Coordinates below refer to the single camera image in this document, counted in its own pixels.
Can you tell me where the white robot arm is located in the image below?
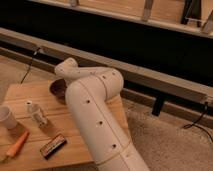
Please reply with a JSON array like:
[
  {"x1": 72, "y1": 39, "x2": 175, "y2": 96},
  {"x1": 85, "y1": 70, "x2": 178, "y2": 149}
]
[{"x1": 54, "y1": 58, "x2": 150, "y2": 171}]

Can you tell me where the dark brown bowl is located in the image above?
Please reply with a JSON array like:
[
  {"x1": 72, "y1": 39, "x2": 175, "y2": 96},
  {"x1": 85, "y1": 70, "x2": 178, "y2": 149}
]
[{"x1": 49, "y1": 79, "x2": 67, "y2": 98}]

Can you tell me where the orange carrot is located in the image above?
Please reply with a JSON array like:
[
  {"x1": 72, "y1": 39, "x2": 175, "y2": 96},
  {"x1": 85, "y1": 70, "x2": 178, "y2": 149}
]
[{"x1": 2, "y1": 131, "x2": 29, "y2": 163}]

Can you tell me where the black cable left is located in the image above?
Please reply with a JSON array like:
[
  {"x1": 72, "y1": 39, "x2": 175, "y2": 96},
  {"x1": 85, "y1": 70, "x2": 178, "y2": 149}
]
[{"x1": 20, "y1": 46, "x2": 42, "y2": 84}]

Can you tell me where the black cable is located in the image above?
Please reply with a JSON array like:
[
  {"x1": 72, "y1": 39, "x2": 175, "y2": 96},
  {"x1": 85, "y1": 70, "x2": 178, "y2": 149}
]
[
  {"x1": 20, "y1": 46, "x2": 42, "y2": 84},
  {"x1": 182, "y1": 101, "x2": 213, "y2": 144}
]

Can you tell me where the small clear plastic bottle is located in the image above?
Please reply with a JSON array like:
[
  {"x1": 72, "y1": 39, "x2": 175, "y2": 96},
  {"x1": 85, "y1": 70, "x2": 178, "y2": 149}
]
[{"x1": 26, "y1": 101, "x2": 48, "y2": 127}]

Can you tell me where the white paper cup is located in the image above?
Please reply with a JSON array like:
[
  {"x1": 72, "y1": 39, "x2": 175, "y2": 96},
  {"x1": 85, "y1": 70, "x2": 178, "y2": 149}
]
[{"x1": 0, "y1": 106, "x2": 18, "y2": 129}]

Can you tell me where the grey metal rail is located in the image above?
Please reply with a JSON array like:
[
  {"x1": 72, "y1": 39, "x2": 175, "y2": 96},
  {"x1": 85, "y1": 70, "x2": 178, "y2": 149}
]
[{"x1": 0, "y1": 27, "x2": 213, "y2": 107}]

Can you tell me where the black rectangular box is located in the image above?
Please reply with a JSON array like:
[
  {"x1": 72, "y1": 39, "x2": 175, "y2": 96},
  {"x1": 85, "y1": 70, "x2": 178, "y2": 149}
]
[{"x1": 40, "y1": 134, "x2": 67, "y2": 159}]

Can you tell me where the black cable right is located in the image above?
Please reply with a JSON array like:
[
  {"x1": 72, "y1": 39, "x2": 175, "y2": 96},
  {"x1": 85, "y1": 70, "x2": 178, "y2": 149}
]
[{"x1": 182, "y1": 101, "x2": 213, "y2": 144}]

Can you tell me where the black rail bracket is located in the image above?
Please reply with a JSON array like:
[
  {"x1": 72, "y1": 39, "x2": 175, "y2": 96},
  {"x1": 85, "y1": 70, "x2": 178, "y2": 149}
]
[{"x1": 152, "y1": 96, "x2": 165, "y2": 116}]

